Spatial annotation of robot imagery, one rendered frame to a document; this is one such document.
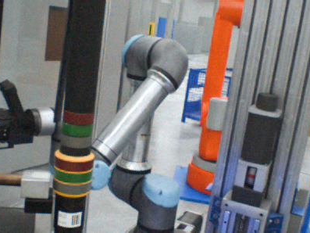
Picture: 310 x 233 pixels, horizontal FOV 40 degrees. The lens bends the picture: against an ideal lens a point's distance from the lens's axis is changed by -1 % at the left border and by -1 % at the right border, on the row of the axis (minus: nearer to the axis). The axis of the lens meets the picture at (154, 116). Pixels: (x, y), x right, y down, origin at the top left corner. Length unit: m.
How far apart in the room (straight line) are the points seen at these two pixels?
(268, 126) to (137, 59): 0.42
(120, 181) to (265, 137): 0.47
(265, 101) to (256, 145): 0.13
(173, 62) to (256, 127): 0.29
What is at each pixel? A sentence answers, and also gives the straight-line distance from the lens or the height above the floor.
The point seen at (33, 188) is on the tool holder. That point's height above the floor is 1.54.
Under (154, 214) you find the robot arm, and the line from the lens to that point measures 1.27.
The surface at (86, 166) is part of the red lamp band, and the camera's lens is 0.47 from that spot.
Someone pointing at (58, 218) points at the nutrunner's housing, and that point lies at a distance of 0.50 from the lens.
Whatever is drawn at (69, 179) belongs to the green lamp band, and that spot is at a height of 1.56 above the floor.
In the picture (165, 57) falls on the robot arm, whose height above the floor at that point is 1.64.
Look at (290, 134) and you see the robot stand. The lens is 1.30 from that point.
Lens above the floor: 1.74
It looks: 13 degrees down
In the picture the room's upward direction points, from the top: 8 degrees clockwise
